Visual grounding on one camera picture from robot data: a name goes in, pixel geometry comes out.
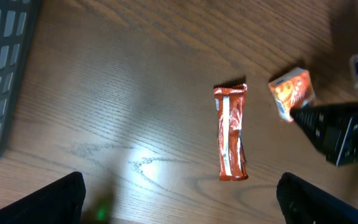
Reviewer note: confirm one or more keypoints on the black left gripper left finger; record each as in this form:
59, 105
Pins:
58, 202

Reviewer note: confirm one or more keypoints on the orange-red snack bar wrapper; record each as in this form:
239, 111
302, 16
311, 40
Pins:
230, 104

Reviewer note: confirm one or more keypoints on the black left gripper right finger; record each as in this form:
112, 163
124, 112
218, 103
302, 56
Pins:
302, 202

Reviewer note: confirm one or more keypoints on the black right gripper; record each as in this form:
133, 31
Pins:
333, 128

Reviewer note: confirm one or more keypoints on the small orange tissue pack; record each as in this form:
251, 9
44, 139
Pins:
292, 90

